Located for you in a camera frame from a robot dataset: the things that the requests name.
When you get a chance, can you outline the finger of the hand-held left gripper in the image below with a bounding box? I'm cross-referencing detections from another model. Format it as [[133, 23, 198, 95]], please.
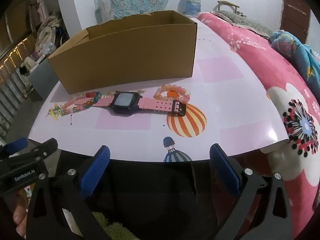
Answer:
[[0, 137, 29, 155], [9, 138, 59, 165]]

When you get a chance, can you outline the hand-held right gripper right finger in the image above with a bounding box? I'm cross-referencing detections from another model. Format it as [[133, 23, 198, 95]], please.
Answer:
[[209, 144, 293, 240]]

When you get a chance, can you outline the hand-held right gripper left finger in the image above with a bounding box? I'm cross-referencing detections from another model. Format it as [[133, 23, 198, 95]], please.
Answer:
[[26, 145, 112, 240]]

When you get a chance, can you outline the digital wristwatch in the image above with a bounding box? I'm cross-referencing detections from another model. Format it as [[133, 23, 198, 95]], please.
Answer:
[[74, 91, 187, 117]]

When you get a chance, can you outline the multicolour bead bracelet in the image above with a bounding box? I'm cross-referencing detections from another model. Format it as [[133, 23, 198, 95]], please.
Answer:
[[60, 92, 102, 117]]

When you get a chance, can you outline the orange bead bracelet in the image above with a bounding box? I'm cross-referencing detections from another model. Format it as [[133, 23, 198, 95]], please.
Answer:
[[153, 84, 191, 103]]

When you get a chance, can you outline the brown cardboard box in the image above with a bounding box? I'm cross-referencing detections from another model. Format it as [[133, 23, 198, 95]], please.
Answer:
[[47, 10, 198, 95]]

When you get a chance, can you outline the person's left hand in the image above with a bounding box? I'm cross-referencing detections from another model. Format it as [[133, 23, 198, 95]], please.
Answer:
[[12, 204, 28, 238]]

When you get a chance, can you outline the green fleece garment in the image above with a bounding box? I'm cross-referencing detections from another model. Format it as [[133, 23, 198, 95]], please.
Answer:
[[91, 211, 133, 240]]

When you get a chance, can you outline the grey cabinet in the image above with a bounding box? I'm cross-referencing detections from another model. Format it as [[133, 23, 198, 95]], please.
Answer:
[[27, 57, 59, 100]]

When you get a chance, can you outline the brown sliding door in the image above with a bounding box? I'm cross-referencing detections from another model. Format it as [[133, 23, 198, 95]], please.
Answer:
[[0, 5, 38, 140]]

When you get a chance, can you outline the pink floral blanket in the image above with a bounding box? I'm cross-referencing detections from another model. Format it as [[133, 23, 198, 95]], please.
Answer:
[[197, 12, 320, 240]]

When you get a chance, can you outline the pile of pale clothes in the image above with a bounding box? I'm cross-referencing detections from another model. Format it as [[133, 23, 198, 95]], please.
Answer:
[[29, 0, 67, 60]]

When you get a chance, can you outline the blue patterned blanket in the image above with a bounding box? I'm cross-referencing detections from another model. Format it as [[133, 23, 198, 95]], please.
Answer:
[[269, 29, 320, 95]]

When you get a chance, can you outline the grey fuzzy blanket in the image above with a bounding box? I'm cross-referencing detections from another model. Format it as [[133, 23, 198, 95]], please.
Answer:
[[210, 10, 273, 39]]

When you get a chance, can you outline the white floral hanging bag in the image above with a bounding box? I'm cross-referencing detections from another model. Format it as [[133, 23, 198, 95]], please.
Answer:
[[95, 0, 113, 22]]

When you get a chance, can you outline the wooden chair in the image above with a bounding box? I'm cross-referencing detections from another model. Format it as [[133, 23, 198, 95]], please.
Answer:
[[217, 0, 240, 13]]

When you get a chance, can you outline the blue water jug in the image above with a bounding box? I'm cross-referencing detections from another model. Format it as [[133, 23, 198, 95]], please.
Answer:
[[177, 0, 202, 17]]

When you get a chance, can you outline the brown wooden door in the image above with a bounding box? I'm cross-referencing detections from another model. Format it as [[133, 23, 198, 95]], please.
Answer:
[[279, 0, 312, 44]]

